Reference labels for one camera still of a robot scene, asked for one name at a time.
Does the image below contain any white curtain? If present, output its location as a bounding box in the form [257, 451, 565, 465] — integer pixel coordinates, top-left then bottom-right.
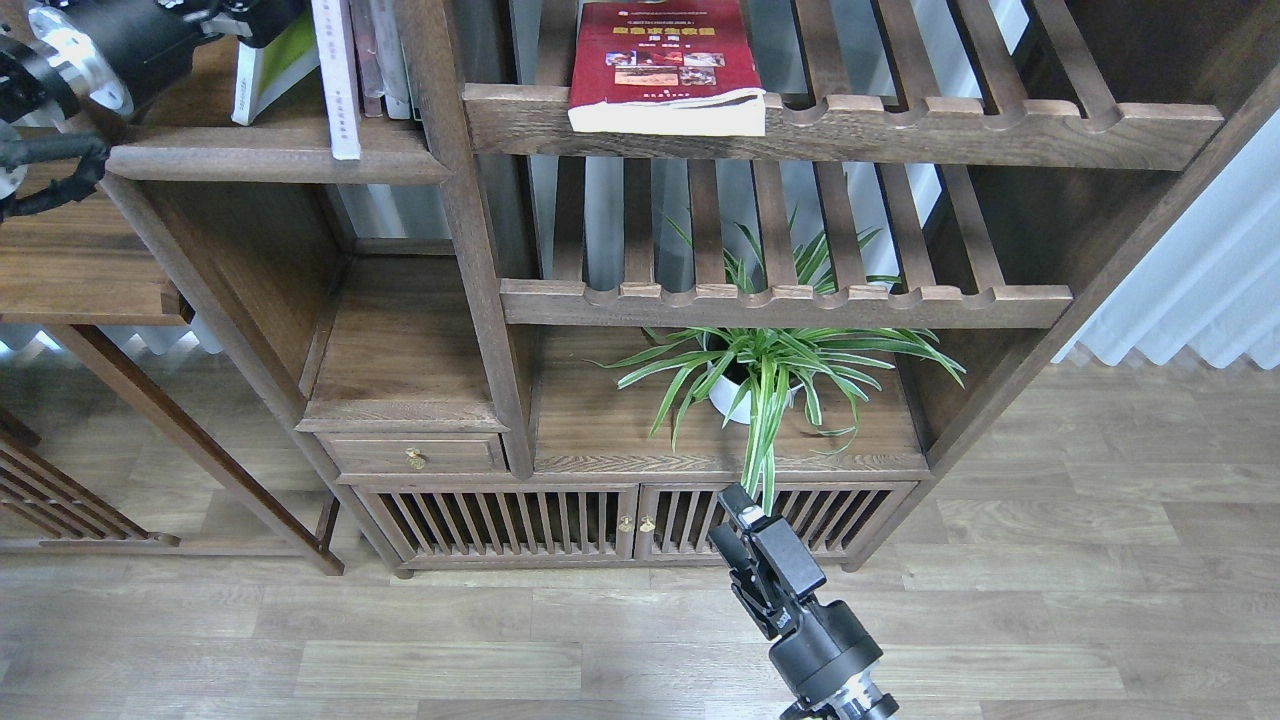
[1052, 117, 1279, 370]

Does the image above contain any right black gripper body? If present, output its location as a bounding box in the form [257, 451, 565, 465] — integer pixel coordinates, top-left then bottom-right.
[710, 516, 884, 711]

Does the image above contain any white lavender book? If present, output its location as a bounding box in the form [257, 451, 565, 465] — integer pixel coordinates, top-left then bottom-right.
[310, 0, 361, 161]

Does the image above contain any brown upright book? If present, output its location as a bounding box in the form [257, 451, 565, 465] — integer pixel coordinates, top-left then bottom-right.
[348, 0, 385, 118]

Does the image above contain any dark wooden bookshelf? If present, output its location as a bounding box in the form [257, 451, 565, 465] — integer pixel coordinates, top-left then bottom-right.
[52, 1, 1277, 575]

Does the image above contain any white upright book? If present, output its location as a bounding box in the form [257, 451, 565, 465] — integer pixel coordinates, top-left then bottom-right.
[384, 1, 421, 122]

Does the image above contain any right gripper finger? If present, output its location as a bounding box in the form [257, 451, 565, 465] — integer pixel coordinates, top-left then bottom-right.
[717, 484, 765, 530]

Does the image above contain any yellow green book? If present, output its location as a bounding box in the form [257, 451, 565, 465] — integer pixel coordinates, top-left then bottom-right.
[230, 9, 319, 126]

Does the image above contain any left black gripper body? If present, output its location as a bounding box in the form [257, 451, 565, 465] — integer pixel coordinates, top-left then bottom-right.
[28, 1, 306, 117]

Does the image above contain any red cover book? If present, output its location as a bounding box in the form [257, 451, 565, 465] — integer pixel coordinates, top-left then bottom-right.
[567, 1, 765, 137]

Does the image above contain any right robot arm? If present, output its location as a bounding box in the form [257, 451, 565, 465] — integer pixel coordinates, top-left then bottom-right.
[710, 484, 899, 719]

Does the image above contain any plastic wrapped book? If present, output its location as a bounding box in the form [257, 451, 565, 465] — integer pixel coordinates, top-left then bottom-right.
[370, 1, 396, 115]

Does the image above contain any green spider plant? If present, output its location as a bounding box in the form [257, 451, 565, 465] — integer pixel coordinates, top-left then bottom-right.
[595, 205, 966, 511]

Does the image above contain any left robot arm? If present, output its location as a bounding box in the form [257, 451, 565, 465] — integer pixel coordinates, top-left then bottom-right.
[1, 1, 308, 219]

